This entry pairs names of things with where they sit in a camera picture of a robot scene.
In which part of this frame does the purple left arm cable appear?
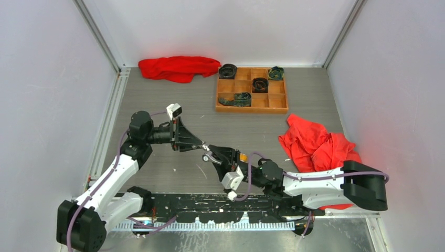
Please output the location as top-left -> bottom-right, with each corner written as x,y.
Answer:
66,111 -> 178,252

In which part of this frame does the rolled dark belt centre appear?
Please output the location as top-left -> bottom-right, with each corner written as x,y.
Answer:
252,77 -> 269,93

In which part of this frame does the dark belt lying flat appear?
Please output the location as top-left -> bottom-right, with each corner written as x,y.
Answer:
218,92 -> 252,107

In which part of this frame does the red cloth at right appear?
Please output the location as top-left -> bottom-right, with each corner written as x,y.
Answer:
279,114 -> 362,210

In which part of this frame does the red cloth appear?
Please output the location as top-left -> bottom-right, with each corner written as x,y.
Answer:
279,114 -> 362,210
138,56 -> 221,83

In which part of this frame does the rolled dark belt top-left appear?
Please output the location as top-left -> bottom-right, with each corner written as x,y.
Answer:
218,64 -> 238,79

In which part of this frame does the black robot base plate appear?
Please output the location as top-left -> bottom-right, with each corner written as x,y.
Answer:
131,193 -> 310,224

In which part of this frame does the perforated metal rail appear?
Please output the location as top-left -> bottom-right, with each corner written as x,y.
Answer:
112,219 -> 295,232

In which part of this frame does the orange plastic faucet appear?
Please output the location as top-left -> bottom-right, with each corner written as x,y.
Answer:
239,153 -> 248,163

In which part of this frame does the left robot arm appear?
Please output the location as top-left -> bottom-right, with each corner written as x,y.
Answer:
56,108 -> 208,251

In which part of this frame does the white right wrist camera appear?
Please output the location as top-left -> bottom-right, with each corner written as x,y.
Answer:
221,166 -> 245,201

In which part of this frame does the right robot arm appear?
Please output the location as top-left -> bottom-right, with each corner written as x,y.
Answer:
202,145 -> 389,216

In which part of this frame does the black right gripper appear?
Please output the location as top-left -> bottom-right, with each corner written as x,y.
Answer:
206,144 -> 266,188

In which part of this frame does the rolled dark belt top-right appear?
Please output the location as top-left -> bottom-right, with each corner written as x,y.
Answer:
267,66 -> 284,81

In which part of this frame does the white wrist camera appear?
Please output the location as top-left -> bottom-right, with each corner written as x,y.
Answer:
221,166 -> 245,201
166,103 -> 182,120

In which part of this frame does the red cloth at back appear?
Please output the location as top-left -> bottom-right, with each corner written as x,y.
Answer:
138,56 -> 221,83

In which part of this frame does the chrome metal faucet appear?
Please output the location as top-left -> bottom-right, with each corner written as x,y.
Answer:
202,144 -> 222,165

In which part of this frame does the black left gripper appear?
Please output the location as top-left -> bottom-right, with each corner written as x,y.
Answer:
145,117 -> 202,152

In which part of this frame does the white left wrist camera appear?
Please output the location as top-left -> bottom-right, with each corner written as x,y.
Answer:
166,103 -> 182,120

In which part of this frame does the wooden compartment tray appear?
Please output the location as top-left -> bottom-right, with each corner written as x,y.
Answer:
215,64 -> 289,114

